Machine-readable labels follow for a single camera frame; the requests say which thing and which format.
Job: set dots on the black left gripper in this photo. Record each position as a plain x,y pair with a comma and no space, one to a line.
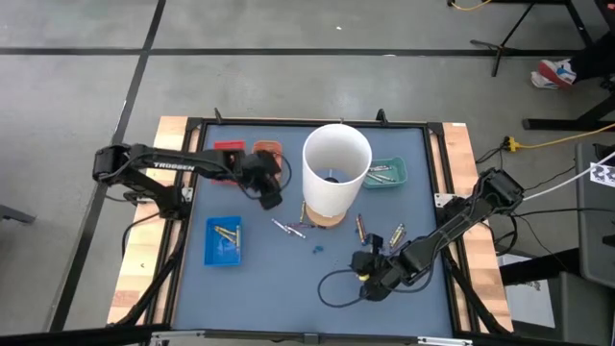
257,170

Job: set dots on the blue-grey table mat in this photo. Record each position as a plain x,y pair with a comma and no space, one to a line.
288,298

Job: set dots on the yellow-green crayon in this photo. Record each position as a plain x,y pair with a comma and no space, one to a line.
396,234
238,236

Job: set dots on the red plastic basket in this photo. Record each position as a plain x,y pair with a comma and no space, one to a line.
228,145

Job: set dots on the orange plastic bin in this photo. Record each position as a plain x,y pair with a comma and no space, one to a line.
266,145

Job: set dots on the dark grey bin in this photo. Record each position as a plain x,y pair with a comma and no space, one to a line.
581,307

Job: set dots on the person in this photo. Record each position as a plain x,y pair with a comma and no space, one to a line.
552,73

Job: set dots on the teal plastic bin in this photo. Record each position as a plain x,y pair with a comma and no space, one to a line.
399,180

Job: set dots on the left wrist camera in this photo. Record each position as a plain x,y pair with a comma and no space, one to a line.
271,199

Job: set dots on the grey cart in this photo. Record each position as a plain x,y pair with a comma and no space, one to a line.
596,230

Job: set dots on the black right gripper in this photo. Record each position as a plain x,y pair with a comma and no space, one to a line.
384,271

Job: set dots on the grey furniture leg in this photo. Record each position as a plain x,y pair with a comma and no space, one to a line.
14,214

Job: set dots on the black desk leg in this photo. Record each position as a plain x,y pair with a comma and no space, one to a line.
552,124

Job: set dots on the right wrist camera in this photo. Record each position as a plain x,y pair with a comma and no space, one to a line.
363,284

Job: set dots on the white box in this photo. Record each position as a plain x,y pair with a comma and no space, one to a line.
526,293

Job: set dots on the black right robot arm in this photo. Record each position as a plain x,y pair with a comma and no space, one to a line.
451,230

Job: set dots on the blue plastic basket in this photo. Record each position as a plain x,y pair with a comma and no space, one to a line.
211,257

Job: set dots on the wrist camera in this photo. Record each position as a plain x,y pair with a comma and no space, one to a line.
363,284
271,199

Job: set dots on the white crayon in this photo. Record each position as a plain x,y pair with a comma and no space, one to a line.
382,178
382,170
379,167
295,232
280,226

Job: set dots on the black tripod stand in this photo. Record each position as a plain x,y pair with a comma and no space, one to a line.
502,47

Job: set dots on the white lamp wooden base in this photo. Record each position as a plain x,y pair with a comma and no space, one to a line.
336,192

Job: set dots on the white marker tag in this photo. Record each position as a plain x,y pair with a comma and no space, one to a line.
603,174

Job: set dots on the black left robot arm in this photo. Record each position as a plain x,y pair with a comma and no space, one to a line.
163,165

